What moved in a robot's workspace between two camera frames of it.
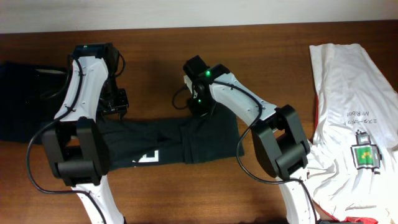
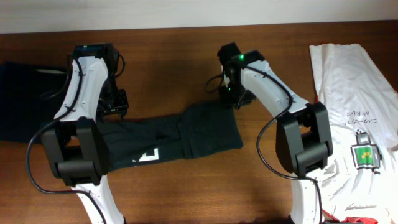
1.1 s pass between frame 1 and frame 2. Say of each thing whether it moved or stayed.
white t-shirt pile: stayed
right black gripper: moved
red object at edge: stayed
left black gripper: stayed
